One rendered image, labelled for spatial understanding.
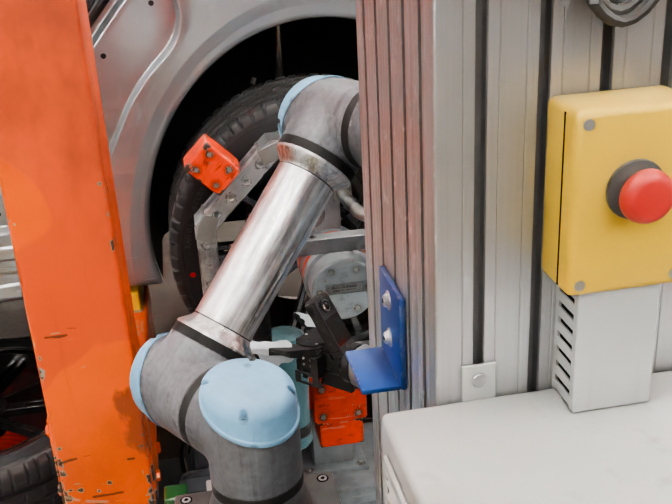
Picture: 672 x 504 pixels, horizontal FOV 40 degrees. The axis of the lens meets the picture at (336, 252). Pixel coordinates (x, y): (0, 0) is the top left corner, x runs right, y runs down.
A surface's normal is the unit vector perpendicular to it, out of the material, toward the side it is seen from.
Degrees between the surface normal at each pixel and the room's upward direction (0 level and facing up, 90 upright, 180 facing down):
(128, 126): 90
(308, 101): 48
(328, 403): 90
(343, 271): 90
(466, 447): 0
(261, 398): 7
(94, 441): 90
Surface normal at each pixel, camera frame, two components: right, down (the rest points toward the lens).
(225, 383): 0.04, -0.87
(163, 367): -0.54, -0.43
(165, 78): 0.18, 0.38
